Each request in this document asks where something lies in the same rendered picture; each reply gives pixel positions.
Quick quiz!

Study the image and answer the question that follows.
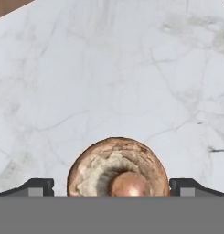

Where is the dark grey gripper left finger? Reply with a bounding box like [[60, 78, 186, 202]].
[[0, 177, 55, 197]]

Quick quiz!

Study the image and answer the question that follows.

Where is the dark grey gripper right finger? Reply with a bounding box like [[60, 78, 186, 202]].
[[169, 177, 224, 197]]

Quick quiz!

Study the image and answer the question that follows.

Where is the brown mushroom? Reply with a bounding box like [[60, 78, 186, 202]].
[[66, 136, 171, 197]]

